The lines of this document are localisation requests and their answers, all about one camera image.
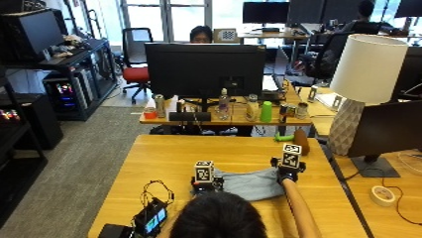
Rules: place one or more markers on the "person's right hand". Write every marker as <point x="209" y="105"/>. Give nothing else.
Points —
<point x="288" y="172"/>

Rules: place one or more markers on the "person's left hand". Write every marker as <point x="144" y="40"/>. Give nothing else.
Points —
<point x="203" y="187"/>

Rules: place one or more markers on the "light blue cloth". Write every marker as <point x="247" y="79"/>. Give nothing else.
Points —
<point x="255" y="185"/>

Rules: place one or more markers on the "white marker cube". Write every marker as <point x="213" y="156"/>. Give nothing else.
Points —
<point x="204" y="171"/>
<point x="292" y="156"/>

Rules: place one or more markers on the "the person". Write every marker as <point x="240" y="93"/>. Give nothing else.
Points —
<point x="219" y="216"/>

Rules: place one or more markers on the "green toy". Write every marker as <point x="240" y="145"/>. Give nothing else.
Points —
<point x="284" y="137"/>

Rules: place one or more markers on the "black device with screen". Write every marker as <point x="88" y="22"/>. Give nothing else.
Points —
<point x="151" y="218"/>

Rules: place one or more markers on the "dark drink can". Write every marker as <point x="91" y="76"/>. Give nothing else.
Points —
<point x="284" y="113"/>

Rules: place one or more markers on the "green plastic cup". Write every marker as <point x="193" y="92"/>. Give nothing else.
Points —
<point x="265" y="112"/>

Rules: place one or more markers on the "glass jar with lid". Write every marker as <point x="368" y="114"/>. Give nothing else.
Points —
<point x="303" y="110"/>

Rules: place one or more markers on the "black speaker bar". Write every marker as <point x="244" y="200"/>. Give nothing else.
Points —
<point x="189" y="116"/>

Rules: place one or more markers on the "wooden desk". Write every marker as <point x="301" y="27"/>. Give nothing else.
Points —
<point x="228" y="114"/>

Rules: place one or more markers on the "roll of white tape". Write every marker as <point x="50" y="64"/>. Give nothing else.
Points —
<point x="383" y="195"/>

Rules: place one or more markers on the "black box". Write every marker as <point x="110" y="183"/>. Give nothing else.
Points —
<point x="115" y="231"/>

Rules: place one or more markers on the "clear plastic bottle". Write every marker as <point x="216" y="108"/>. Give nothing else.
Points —
<point x="224" y="104"/>

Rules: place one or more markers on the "red bowl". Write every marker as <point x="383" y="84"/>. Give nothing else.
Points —
<point x="151" y="114"/>

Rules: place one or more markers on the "black monitor with stand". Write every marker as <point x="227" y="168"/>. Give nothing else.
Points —
<point x="387" y="132"/>

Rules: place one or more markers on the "white table lamp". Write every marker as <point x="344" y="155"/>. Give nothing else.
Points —
<point x="360" y="86"/>

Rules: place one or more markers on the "large black monitor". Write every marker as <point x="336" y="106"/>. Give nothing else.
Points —
<point x="204" y="69"/>

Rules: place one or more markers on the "black office chair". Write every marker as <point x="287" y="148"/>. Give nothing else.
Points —
<point x="328" y="56"/>

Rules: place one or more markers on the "red office chair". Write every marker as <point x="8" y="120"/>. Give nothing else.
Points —
<point x="136" y="66"/>

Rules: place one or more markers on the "black computer tower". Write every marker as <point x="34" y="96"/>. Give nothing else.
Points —
<point x="66" y="94"/>

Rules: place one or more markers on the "black shelf rack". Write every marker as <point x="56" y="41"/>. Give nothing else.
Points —
<point x="83" y="76"/>

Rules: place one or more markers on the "checkerboard calibration board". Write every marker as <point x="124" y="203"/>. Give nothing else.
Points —
<point x="227" y="35"/>

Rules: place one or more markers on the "black cabinet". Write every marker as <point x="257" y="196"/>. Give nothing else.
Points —
<point x="32" y="119"/>

